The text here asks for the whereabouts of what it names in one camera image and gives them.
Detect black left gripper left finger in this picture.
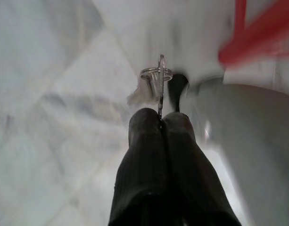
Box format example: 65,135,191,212
107,107,168,226

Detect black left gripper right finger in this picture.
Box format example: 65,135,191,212
162,112,242,226

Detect silver keys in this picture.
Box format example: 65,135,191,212
126,54,174,122

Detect red plastic stool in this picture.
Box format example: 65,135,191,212
218,0,289,69

